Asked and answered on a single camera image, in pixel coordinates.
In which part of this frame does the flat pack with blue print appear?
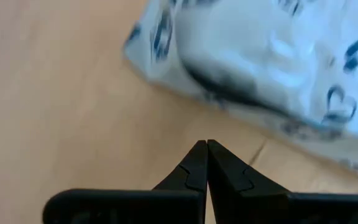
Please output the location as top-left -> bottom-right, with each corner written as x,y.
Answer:
122,0 -> 358,183

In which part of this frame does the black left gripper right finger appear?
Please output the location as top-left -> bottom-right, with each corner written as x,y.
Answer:
207,139 -> 358,224

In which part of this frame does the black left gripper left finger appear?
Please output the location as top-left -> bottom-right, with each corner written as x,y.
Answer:
43,140 -> 209,224

